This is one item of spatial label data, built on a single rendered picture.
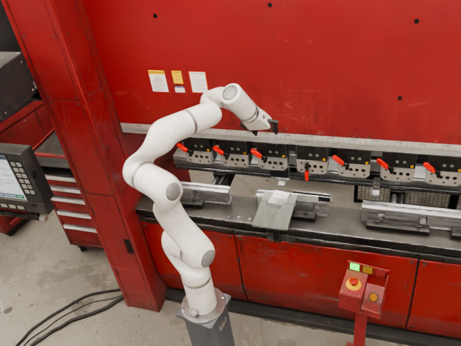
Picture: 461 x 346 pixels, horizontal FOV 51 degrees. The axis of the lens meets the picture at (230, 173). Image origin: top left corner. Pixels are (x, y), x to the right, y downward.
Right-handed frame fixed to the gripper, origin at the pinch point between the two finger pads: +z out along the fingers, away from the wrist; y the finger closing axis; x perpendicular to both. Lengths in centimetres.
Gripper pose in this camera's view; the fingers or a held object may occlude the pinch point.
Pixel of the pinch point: (265, 131)
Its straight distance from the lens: 196.9
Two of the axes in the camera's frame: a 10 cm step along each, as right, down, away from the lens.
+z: 4.7, 3.6, 8.1
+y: -8.7, 0.2, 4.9
